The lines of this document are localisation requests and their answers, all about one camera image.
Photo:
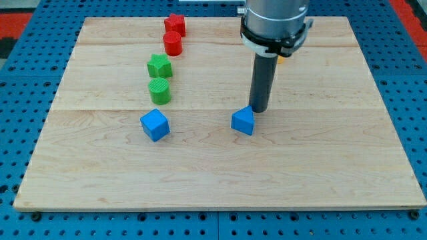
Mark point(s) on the red star block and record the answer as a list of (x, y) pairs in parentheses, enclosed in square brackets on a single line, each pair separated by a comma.
[(175, 23)]

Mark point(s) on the green cylinder block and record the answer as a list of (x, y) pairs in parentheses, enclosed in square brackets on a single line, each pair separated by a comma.
[(159, 91)]

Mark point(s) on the yellow block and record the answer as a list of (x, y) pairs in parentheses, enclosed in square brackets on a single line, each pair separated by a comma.
[(281, 59)]

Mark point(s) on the blue triangle block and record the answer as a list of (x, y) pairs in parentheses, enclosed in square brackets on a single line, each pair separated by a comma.
[(243, 120)]

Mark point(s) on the blue cube block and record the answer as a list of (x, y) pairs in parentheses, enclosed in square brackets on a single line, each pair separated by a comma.
[(155, 125)]

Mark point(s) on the wooden board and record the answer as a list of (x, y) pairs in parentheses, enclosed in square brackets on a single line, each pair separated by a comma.
[(326, 141)]

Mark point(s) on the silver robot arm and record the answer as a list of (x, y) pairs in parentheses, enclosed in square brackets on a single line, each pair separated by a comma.
[(271, 28)]

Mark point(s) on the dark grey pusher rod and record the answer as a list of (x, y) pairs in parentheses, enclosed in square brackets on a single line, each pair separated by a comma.
[(262, 79)]

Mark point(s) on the green star block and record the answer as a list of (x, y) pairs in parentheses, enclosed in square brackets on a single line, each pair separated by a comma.
[(159, 66)]

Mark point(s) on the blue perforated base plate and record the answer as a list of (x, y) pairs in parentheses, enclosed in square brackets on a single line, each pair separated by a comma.
[(33, 70)]

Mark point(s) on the red cylinder block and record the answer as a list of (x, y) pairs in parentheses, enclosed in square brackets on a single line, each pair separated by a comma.
[(172, 43)]

